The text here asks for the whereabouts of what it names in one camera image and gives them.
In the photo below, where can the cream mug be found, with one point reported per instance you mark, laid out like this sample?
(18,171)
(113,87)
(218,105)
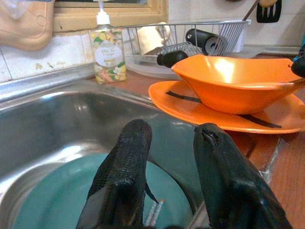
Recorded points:
(150,38)

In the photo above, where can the clear plastic drain tray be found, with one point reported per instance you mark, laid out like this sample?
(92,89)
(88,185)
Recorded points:
(147,69)

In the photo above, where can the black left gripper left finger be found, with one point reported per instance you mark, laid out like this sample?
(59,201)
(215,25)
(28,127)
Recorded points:
(124,167)

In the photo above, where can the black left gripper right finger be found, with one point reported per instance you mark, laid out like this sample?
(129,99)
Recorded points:
(226,179)

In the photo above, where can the black slotted spatula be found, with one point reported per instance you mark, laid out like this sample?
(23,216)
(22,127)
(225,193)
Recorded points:
(262,14)

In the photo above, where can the teal plate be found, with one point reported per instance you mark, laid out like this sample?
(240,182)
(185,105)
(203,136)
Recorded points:
(59,198)

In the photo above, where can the black flask bottle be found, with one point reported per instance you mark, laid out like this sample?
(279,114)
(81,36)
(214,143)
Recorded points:
(197,37)

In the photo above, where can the white utensil holder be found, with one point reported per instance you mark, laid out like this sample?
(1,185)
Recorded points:
(238,45)

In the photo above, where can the orange plate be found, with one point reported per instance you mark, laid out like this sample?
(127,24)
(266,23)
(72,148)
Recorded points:
(181,107)

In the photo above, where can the wooden window frame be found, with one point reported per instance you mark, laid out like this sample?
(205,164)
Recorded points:
(83,21)

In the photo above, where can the wooden chopstick with blue end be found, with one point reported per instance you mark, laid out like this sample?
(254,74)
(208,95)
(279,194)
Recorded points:
(152,213)
(157,211)

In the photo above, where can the stainless steel double sink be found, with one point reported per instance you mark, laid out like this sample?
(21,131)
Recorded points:
(59,119)

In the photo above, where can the orange bowl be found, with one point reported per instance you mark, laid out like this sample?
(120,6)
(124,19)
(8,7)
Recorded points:
(226,95)

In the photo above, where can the clear soap pump bottle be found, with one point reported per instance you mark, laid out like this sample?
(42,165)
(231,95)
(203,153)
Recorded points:
(108,55)

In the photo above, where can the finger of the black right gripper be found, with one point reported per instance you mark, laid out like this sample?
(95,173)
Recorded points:
(299,68)

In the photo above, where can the blue flat object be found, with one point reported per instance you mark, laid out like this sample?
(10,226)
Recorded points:
(303,45)

